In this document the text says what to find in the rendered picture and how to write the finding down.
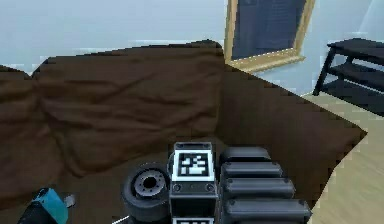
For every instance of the wood framed dark window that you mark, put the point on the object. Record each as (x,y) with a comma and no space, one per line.
(266,30)

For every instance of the blue and black object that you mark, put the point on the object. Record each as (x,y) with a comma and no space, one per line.
(45,208)

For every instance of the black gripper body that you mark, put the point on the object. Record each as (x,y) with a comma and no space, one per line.
(148,191)

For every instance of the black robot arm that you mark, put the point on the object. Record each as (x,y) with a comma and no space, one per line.
(233,186)

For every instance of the black shelf table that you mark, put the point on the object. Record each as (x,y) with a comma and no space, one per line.
(358,75)

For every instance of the brown sofa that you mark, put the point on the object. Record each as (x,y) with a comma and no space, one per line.
(116,110)

